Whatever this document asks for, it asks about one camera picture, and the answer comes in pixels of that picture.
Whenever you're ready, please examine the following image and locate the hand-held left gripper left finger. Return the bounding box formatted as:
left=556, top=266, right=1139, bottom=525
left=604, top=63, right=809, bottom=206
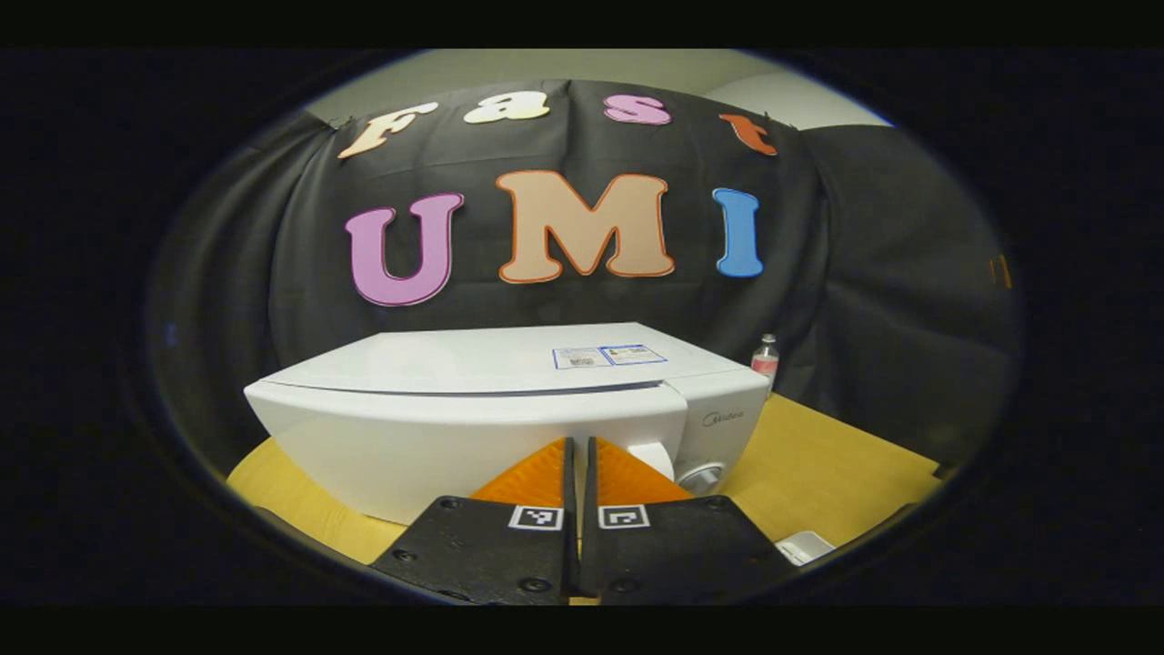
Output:
left=368, top=437, right=580, bottom=606

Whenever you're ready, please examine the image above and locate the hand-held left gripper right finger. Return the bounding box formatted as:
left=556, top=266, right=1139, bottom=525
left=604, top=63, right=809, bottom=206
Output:
left=582, top=437, right=801, bottom=603

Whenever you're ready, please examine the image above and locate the white microwave oven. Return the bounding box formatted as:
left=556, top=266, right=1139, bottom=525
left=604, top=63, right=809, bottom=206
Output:
left=244, top=322, right=772, bottom=529

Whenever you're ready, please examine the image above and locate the white rectangular tray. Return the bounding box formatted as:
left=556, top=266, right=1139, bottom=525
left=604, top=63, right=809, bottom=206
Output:
left=775, top=531, right=837, bottom=567

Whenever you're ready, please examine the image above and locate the black backdrop cloth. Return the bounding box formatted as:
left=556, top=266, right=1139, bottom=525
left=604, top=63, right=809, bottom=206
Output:
left=150, top=80, right=1019, bottom=474

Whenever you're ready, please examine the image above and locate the small pink-label bottle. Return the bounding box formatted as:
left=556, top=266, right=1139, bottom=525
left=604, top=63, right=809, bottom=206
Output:
left=751, top=333, right=781, bottom=395

